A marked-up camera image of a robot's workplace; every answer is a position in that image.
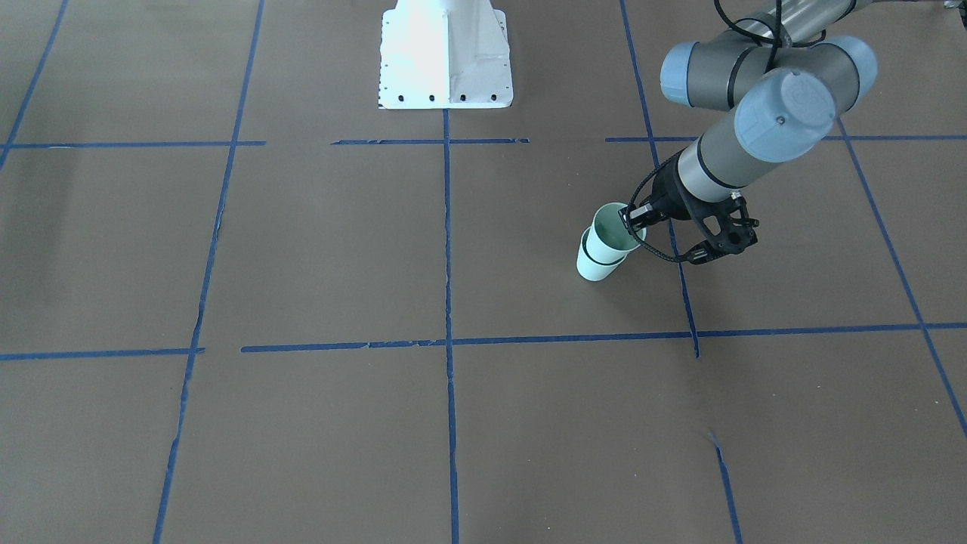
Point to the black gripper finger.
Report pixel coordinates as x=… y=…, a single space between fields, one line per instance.
x=637 y=229
x=646 y=212

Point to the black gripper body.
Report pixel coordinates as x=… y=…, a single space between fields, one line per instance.
x=668 y=198

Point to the mint green cup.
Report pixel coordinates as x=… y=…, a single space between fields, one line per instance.
x=608 y=240
x=593 y=264

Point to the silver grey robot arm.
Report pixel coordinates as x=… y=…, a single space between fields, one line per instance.
x=780 y=85

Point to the brown paper table cover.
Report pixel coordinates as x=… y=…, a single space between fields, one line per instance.
x=242 y=304

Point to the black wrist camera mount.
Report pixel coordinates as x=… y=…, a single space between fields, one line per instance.
x=726 y=227

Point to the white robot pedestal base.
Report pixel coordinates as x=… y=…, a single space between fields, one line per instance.
x=444 y=54

